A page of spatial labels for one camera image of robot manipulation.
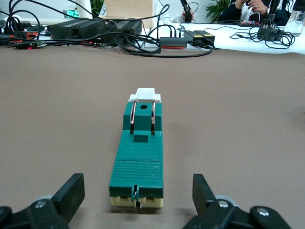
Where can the green plant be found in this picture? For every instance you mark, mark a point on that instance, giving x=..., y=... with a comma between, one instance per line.
x=96, y=7
x=218, y=10

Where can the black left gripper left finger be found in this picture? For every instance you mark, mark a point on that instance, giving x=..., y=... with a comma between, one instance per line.
x=69, y=200

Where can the orange black device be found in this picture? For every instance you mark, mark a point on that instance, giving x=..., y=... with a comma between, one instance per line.
x=29, y=35

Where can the light wooden board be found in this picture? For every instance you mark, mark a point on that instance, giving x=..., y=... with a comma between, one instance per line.
x=128, y=9

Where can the clear glass vessel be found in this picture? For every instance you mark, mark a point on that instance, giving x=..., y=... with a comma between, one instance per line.
x=296, y=21

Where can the large black power box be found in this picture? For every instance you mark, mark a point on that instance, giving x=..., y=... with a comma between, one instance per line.
x=76, y=29

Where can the black power brick yellow label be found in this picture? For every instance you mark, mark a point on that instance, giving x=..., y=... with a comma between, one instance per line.
x=208, y=37
x=194, y=35

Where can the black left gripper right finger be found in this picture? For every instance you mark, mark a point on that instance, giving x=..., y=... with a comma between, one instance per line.
x=202, y=198

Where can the green digital display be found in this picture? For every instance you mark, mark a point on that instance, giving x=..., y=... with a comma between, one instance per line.
x=71, y=14

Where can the black stand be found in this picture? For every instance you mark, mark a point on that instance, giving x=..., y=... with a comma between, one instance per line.
x=270, y=31

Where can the white post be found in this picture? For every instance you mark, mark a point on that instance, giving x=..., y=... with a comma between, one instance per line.
x=83, y=8

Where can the small black power box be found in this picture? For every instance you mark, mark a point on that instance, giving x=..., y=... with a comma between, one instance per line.
x=129, y=28

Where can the seated person dark clothes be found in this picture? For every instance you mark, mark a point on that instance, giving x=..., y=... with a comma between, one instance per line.
x=238, y=13

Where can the black adapter hub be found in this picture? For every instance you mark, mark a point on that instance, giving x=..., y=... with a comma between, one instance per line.
x=174, y=41

